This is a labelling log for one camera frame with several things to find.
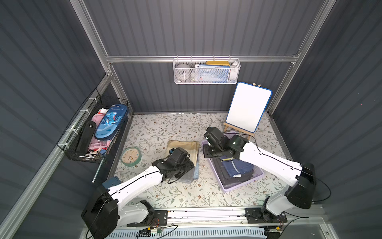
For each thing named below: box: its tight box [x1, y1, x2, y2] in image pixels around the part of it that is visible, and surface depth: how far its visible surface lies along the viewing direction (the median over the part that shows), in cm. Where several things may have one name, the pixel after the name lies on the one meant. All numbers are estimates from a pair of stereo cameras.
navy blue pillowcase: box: [218, 155, 255, 178], surface depth 86 cm
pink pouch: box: [88, 108, 112, 155], surface depth 67 cm
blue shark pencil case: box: [94, 104, 128, 141], surface depth 69 cm
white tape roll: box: [175, 63, 192, 81], surface depth 88 cm
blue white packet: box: [194, 63, 231, 84], surface depth 88 cm
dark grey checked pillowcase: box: [209, 157, 263, 189], surface depth 85 cm
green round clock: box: [120, 146, 142, 167], surface depth 95 cm
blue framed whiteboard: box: [225, 81, 273, 133], surface depth 92 cm
